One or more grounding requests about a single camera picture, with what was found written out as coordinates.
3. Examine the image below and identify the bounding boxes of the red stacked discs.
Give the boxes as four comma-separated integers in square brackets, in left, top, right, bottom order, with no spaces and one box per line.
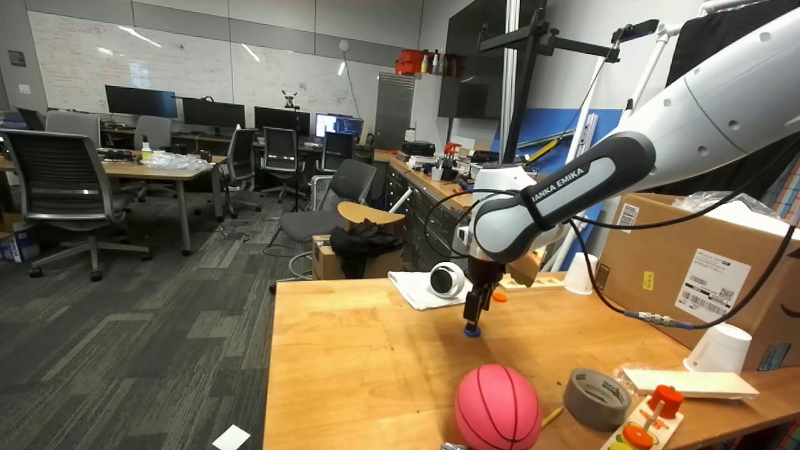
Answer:
[648,386,685,421]

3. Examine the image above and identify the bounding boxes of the office desk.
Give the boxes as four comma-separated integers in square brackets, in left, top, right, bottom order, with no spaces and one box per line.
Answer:
[104,151,224,255]

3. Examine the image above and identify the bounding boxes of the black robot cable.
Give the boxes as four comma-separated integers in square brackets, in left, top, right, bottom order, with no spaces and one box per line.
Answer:
[567,185,800,332]

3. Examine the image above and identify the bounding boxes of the pink basketball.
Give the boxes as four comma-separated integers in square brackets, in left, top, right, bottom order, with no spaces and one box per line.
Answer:
[455,366,542,450]

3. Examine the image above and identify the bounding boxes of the wooden peg rack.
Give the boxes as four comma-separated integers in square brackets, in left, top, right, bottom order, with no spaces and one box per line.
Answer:
[599,396,682,450]

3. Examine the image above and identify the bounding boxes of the dark office chair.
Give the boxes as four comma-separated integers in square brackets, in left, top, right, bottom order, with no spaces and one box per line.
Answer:
[280,157,377,244]

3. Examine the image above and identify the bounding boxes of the white tripod legs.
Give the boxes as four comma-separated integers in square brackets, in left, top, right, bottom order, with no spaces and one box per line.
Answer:
[529,19,685,275]

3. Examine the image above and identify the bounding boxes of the white flat tray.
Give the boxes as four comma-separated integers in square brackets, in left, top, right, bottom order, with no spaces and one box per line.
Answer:
[620,369,758,400]

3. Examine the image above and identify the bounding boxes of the white cloth pad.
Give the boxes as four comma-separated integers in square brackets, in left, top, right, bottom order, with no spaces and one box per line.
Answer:
[387,270,473,310]

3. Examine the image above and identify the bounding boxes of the white paper cup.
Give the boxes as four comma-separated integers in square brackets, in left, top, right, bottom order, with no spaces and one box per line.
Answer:
[682,324,753,374]
[565,254,598,296]

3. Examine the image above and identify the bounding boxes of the far white paper cup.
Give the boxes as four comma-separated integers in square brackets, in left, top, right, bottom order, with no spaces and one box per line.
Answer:
[565,254,598,296]

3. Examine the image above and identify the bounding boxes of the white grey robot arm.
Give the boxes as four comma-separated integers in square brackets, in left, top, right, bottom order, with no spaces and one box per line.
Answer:
[452,9,800,339]

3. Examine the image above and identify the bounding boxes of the orange disc on rack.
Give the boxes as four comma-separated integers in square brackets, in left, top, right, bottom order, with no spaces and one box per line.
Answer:
[623,426,652,450]

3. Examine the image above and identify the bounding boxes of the wooden slotted board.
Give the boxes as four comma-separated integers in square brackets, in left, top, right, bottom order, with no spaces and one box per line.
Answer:
[500,272,562,290]

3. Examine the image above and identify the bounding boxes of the black camera stand pole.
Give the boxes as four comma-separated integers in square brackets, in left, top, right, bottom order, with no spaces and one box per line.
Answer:
[479,0,620,164]

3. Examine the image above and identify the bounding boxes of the grey tape roll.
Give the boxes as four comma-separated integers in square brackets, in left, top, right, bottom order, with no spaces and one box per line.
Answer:
[562,369,630,431]

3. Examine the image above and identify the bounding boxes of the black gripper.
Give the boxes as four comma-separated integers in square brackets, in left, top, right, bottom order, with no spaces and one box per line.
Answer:
[462,257,504,339]

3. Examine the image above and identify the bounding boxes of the grey office chair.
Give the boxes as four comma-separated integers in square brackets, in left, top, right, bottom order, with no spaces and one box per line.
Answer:
[3,131,152,280]

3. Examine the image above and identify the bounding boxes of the wooden workbench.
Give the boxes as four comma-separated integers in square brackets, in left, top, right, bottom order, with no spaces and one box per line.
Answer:
[370,147,553,275]

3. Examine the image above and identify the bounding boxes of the near white paper cup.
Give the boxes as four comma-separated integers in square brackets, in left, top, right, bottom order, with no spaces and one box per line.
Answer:
[682,324,753,374]

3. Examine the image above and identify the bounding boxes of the cardboard box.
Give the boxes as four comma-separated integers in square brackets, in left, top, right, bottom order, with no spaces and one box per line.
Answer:
[598,192,800,374]

